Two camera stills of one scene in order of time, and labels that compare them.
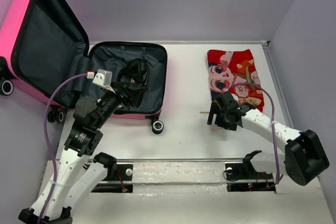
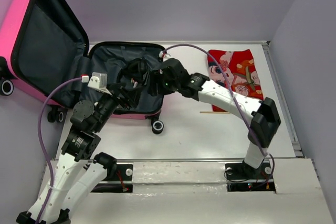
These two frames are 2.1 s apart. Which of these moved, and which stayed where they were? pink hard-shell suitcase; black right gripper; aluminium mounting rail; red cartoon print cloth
Moved: black right gripper
Stayed: red cartoon print cloth; pink hard-shell suitcase; aluminium mounting rail
